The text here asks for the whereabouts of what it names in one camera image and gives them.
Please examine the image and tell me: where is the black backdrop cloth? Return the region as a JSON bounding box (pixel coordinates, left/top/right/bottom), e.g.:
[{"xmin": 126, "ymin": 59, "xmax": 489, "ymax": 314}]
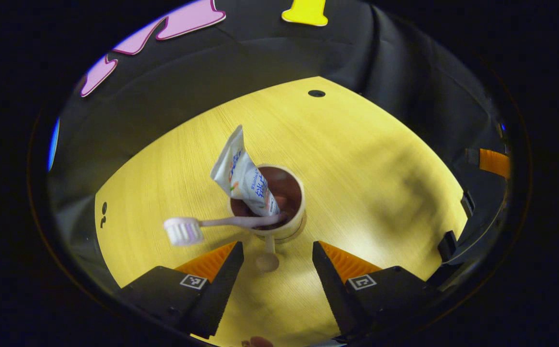
[{"xmin": 48, "ymin": 0, "xmax": 511, "ymax": 290}]

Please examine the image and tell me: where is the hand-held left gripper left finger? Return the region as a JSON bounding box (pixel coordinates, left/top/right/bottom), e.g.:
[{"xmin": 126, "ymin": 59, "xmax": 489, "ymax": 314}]
[{"xmin": 116, "ymin": 241, "xmax": 244, "ymax": 339}]

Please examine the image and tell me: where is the yellow wooden desktop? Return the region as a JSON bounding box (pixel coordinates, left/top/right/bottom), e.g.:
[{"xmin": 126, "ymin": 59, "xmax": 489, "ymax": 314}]
[{"xmin": 94, "ymin": 76, "xmax": 468, "ymax": 347}]

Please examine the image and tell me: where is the black desk edge clamp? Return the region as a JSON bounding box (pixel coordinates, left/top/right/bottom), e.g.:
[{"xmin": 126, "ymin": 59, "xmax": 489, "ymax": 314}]
[
  {"xmin": 460, "ymin": 191, "xmax": 475, "ymax": 217},
  {"xmin": 438, "ymin": 230, "xmax": 458, "ymax": 262}
]

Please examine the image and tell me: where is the white toothpaste tube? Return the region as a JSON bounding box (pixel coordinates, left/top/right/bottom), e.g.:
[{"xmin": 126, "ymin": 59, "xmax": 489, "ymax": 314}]
[{"xmin": 210, "ymin": 125, "xmax": 281, "ymax": 217}]

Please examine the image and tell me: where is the beige cup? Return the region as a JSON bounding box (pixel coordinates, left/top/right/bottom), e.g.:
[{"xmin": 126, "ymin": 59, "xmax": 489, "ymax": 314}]
[{"xmin": 229, "ymin": 165, "xmax": 306, "ymax": 273}]

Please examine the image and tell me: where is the pink white toothbrush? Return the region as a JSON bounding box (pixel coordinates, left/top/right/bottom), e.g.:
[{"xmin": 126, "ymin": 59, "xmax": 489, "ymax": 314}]
[{"xmin": 163, "ymin": 214, "xmax": 287, "ymax": 247}]

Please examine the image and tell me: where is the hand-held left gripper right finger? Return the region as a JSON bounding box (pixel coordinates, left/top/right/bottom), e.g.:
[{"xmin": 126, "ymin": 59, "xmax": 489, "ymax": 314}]
[{"xmin": 312, "ymin": 241, "xmax": 437, "ymax": 340}]

